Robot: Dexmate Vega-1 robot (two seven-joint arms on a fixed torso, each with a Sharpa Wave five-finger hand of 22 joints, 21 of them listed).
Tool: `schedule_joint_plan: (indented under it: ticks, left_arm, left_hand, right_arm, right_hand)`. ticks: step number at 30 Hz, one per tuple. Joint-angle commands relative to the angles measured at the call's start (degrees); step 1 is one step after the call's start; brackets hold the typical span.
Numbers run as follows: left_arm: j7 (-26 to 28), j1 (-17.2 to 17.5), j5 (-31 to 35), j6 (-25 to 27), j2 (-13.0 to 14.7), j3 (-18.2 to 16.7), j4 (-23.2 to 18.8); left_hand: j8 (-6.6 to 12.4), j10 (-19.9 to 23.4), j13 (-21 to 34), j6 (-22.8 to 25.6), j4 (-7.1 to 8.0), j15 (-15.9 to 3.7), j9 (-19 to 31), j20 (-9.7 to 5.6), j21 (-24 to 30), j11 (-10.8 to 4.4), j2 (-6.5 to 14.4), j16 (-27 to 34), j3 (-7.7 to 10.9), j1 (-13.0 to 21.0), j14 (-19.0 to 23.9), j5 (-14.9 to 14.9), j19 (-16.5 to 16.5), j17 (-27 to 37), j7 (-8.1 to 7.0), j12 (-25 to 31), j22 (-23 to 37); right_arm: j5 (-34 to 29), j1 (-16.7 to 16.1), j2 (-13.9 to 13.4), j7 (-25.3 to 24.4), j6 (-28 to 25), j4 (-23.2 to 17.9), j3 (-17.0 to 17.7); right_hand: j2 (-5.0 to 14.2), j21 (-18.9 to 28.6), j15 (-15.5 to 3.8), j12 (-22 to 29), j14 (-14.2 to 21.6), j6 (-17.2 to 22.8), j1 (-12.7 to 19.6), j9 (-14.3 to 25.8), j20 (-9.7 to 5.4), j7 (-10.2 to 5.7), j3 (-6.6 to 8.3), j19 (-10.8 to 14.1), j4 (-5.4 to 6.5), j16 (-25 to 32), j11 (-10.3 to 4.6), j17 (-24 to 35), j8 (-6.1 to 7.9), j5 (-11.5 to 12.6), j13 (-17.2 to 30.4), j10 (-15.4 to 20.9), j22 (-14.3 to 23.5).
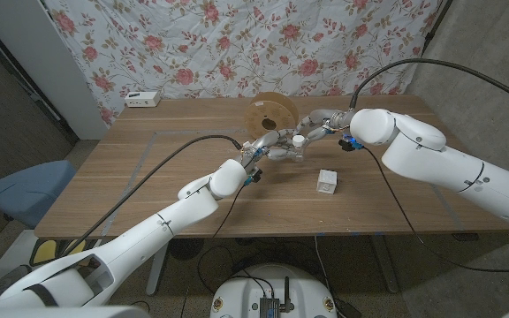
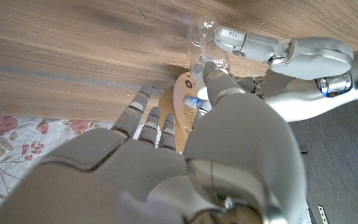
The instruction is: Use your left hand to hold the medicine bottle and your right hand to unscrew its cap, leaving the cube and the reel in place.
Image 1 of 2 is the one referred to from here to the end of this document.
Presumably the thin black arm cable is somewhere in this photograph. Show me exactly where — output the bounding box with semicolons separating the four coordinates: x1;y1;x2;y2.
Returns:
179;183;249;318
361;146;509;274

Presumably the blue padded stool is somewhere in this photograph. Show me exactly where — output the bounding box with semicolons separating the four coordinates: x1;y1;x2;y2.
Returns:
0;159;78;230

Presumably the white board with yellow patches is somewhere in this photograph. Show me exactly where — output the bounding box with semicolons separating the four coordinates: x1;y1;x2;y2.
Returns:
0;229;105;292

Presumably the cardboard filament reel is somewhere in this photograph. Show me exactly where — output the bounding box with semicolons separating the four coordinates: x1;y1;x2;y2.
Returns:
243;91;300;141

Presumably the black round floor disc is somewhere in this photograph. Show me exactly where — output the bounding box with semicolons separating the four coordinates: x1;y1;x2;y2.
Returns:
168;238;206;261

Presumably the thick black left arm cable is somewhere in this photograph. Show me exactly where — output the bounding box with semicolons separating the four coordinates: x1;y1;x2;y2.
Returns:
59;134;243;257

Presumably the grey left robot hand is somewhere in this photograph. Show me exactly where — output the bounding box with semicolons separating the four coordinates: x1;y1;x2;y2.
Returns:
239;127;300;171

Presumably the black electronics module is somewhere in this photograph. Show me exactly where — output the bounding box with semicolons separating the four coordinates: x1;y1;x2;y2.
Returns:
259;276;295;318

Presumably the white wall panel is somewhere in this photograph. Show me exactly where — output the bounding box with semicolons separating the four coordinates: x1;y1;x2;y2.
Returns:
0;0;109;141

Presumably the floral backdrop cloth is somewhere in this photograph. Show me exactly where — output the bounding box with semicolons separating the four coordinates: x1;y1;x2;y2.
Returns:
42;0;441;127

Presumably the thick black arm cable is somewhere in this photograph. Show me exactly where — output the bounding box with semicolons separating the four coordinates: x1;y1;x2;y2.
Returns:
59;134;243;257
349;57;509;111

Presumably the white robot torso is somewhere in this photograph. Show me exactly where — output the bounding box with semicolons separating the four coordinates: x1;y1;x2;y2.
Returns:
209;263;338;318

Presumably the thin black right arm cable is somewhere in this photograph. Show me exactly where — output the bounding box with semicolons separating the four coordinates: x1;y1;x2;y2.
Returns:
361;146;509;274

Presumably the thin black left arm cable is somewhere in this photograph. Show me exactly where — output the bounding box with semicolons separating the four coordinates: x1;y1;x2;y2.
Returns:
179;183;249;318

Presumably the grey table leg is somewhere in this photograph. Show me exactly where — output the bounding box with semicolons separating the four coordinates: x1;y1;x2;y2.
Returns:
368;233;400;294

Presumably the white table leg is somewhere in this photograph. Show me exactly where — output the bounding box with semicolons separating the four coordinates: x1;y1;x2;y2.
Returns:
145;245;171;297

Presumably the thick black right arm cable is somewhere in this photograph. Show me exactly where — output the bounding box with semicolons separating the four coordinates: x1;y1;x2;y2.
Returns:
349;57;509;111

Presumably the white power strip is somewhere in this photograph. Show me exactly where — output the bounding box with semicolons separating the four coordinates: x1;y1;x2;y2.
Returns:
124;90;162;109

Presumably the white cube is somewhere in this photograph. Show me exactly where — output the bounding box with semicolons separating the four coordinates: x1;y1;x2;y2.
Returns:
316;169;339;195

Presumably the black backdrop stand pole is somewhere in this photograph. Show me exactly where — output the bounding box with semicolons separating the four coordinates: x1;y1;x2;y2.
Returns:
421;0;454;57

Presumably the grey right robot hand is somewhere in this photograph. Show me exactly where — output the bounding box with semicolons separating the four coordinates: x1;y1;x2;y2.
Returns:
296;109;357;149

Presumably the clear medicine bottle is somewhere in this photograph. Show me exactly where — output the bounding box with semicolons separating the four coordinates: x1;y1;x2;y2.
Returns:
290;134;307;163

